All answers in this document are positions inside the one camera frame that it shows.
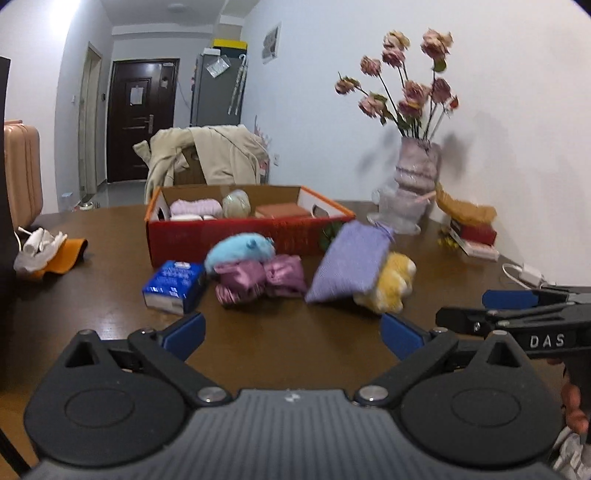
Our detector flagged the black paper shopping bag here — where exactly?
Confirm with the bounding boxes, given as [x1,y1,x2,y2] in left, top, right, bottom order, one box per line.
[0,55,22,393]

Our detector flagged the crumpled white plastic bag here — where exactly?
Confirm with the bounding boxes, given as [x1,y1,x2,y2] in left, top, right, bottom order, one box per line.
[13,226,68,273]

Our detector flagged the red and white books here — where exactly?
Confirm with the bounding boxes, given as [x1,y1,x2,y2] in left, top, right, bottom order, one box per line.
[450,219,498,246]

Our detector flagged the blue plush toy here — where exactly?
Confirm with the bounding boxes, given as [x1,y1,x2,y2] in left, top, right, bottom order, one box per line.
[204,233,277,273]

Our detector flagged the white folded umbrella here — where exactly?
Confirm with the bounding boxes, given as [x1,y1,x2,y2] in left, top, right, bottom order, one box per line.
[228,54,248,116]

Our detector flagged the brown paper baking liners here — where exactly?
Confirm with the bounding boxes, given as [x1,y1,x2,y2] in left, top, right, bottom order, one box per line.
[434,182,498,227]

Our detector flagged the dark brown entrance door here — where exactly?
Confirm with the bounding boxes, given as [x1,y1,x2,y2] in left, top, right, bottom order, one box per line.
[106,58,181,184]

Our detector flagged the pink textured vase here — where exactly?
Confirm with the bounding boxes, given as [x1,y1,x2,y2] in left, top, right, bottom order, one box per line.
[394,137,442,218]

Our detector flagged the dried pink roses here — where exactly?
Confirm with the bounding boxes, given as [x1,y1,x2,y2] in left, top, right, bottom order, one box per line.
[334,28,461,140]

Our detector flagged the brown cardboard box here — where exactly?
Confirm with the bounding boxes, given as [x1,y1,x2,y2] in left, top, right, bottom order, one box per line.
[177,147,206,186]

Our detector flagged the person's right hand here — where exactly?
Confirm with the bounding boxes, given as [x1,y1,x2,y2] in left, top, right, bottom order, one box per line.
[547,357,588,435]

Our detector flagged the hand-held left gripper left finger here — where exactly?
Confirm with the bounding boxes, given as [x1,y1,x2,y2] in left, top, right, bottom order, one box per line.
[60,311,232,408]

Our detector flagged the pink layered sponge block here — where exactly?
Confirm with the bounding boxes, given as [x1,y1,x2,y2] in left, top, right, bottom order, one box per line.
[254,202,311,219]

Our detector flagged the grey refrigerator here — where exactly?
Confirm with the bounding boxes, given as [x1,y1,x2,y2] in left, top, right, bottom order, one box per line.
[190,52,248,128]

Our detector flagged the person's light clothing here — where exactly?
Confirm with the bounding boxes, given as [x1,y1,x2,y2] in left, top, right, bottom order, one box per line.
[549,427,591,480]

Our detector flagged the red cardboard shoebox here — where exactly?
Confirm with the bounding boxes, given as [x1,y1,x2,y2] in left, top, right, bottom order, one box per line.
[144,185,356,269]

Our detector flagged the clear plastic cup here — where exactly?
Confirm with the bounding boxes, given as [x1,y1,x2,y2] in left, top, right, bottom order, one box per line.
[378,186,437,230]

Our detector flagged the beige coat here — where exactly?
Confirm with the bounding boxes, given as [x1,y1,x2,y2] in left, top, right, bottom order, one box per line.
[133,124,271,204]

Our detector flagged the orange cloth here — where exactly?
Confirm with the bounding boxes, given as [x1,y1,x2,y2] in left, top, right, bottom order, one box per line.
[27,238,89,280]

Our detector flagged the lavender fluffy headband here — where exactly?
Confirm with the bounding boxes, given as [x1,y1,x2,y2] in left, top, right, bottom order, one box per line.
[169,198,223,220]

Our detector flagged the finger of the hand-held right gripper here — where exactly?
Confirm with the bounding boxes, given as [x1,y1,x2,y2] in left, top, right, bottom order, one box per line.
[482,285,591,311]
[436,306,527,336]

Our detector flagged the purple knitted pouch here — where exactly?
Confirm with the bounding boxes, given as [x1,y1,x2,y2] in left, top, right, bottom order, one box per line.
[304,220,394,304]

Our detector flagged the white flat box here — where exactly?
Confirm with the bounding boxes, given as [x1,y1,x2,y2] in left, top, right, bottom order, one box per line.
[457,239,501,262]

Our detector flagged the clear plastic lid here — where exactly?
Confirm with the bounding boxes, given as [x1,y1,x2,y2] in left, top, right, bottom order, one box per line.
[366,212,422,236]

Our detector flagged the white charger cable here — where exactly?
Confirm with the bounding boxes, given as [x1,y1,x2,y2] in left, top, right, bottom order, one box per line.
[502,263,560,289]

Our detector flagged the mauve satin scrunchie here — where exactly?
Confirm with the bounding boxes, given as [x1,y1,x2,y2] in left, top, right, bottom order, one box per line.
[213,255,308,306]

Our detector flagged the plastic wrapped pale bundle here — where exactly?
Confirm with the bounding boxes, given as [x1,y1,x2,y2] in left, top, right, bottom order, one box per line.
[222,189,253,218]

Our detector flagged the light interior door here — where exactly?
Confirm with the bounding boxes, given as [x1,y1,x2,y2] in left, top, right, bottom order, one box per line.
[78,41,103,197]

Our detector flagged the tan suitcase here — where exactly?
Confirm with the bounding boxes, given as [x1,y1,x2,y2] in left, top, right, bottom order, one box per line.
[3,120,44,232]

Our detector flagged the framed wall picture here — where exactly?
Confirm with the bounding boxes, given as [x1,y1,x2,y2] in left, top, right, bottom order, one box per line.
[261,21,283,65]

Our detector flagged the blue tissue packet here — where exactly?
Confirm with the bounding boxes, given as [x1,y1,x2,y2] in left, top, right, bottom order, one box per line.
[141,260,208,315]

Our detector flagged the yellow plush toy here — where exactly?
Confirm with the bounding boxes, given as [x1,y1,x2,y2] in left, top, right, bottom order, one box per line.
[353,251,417,314]

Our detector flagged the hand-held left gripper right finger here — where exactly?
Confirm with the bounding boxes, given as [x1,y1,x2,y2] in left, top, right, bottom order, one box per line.
[353,312,533,408]

